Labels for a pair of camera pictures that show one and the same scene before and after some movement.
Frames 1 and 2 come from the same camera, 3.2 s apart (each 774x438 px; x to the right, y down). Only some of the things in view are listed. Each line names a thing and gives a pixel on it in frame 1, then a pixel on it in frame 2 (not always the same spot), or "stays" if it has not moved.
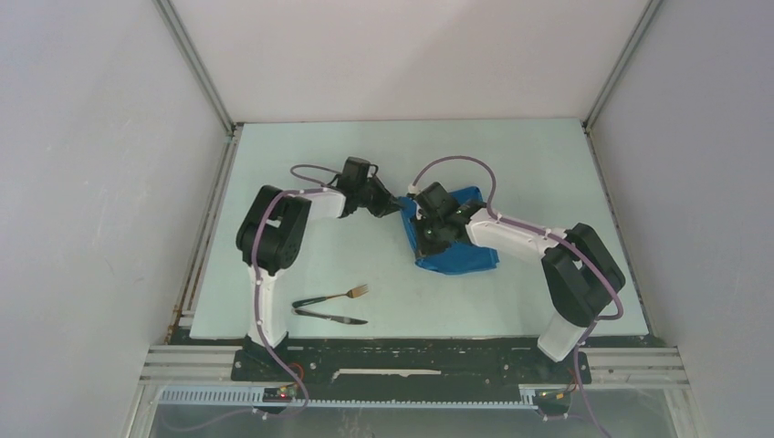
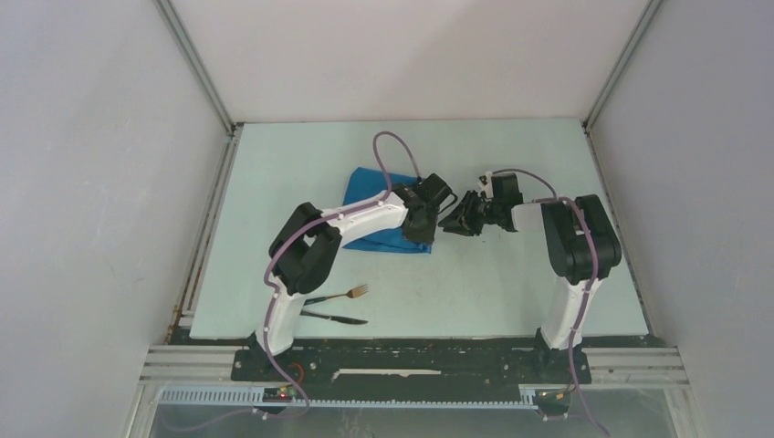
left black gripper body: (372, 196) → (423, 233)
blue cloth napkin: (453, 258) → (367, 184)
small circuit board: (281, 394) stays
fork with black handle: (352, 293) stays
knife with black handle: (339, 319) stays
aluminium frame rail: (200, 376) stays
